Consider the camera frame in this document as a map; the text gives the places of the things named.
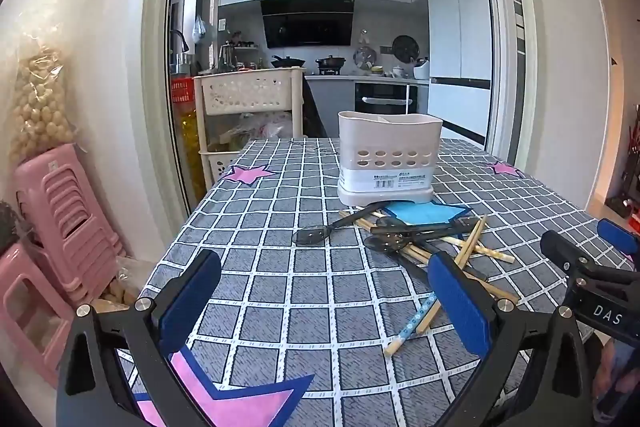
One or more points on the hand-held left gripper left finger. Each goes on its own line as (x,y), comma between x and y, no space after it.
(190,302)

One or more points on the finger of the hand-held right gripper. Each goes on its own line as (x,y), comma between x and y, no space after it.
(565,249)
(620,237)

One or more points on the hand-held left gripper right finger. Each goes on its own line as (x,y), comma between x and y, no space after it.
(460,302)

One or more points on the blue patterned chopstick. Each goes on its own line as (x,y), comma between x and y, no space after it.
(416,318)

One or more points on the beige plastic utensil holder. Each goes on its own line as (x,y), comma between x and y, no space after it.
(385,142)

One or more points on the red black equipment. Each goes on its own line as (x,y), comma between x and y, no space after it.
(631,167)

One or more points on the clear bag of brown food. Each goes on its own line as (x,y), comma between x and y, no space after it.
(120,282)

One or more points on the grey checked tablecloth with stars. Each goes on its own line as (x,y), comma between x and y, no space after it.
(300,287)

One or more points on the yellow cooking oil bottle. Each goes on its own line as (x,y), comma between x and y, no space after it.
(192,147)

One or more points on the stack of pink plastic stools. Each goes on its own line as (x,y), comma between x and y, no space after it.
(65,207)

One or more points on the pink plastic stool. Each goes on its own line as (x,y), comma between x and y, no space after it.
(20,307)

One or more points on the crumpled plastic bags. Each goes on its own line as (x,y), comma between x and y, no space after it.
(260,127)

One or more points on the red plastic basket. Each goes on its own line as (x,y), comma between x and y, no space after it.
(182,91)

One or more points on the beige plastic storage cart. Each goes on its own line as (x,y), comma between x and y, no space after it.
(245,94)

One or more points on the black built-in oven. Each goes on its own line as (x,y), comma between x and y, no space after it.
(385,99)

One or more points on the white rice cooker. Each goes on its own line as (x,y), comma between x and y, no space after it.
(421,71)

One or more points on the grey kitchen counter cabinet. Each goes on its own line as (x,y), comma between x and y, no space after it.
(332,102)

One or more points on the white ceramic pot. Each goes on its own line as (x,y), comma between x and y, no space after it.
(398,72)

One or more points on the white refrigerator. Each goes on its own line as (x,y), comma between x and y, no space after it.
(457,32)

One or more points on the clear bag of pale nuts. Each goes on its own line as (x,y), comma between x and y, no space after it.
(40,107)

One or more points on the metal kettle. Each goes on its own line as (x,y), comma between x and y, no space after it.
(227,56)

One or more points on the round black hanging pan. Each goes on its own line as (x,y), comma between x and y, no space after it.
(405,47)

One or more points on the black frying pan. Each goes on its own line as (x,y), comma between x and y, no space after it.
(287,61)

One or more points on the round metal steamer rack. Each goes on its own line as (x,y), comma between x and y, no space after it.
(365,57)

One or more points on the black kitchen faucet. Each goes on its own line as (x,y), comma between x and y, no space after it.
(179,36)

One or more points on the hanging blue plastic bag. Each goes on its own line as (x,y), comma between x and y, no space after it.
(199,31)

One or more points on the black cooking pot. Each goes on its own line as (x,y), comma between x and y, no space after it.
(331,63)

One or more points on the black range hood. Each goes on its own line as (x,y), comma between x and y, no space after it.
(305,24)

